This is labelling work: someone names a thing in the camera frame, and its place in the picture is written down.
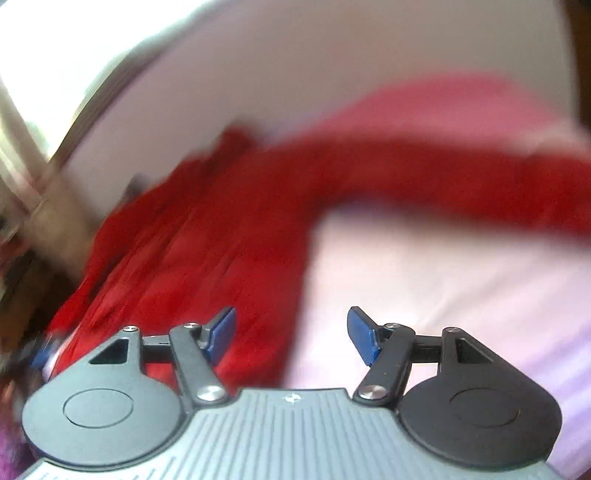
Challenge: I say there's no red puffer jacket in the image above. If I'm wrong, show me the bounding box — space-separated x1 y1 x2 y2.
48 127 590 389

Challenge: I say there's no pink striped bed sheet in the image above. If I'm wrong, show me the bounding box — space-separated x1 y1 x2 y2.
284 74 590 478

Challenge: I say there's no brown patterned curtain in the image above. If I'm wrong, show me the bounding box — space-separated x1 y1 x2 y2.
1 88 94 282

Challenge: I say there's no brown wooden window frame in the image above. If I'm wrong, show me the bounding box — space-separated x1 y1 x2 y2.
50 25 189 169

